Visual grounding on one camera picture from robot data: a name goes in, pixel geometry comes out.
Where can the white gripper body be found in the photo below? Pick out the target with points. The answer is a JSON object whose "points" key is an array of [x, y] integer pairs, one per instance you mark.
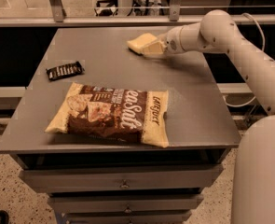
{"points": [[172, 41]]}

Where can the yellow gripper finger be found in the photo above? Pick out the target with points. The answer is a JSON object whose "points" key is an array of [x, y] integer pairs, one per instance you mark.
{"points": [[154, 48]]}

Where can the yellow sponge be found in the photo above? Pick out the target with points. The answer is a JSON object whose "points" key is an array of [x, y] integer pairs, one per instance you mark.
{"points": [[137, 44]]}

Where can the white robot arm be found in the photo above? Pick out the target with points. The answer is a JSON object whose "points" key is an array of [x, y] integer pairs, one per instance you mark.
{"points": [[253, 194]]}

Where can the brown chip bag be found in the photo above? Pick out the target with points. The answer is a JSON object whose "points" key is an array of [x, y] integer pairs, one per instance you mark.
{"points": [[115, 114]]}

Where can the black snack bar wrapper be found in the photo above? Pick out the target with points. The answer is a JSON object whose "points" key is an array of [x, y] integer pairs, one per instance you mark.
{"points": [[65, 71]]}

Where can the grey drawer cabinet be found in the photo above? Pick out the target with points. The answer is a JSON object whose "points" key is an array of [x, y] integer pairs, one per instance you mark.
{"points": [[199, 127]]}

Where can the middle grey drawer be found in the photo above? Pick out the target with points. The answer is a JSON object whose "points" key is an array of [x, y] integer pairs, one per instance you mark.
{"points": [[125, 203]]}

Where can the grey drawer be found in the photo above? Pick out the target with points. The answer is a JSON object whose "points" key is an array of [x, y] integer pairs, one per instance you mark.
{"points": [[121, 178], [125, 203], [154, 217]]}

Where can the bottom grey drawer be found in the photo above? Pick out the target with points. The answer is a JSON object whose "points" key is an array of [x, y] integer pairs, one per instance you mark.
{"points": [[154, 217]]}

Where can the top grey drawer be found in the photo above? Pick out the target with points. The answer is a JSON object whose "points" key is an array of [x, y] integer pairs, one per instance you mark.
{"points": [[121, 178]]}

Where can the metal railing frame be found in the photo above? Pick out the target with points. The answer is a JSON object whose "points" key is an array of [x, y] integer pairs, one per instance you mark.
{"points": [[75, 13]]}

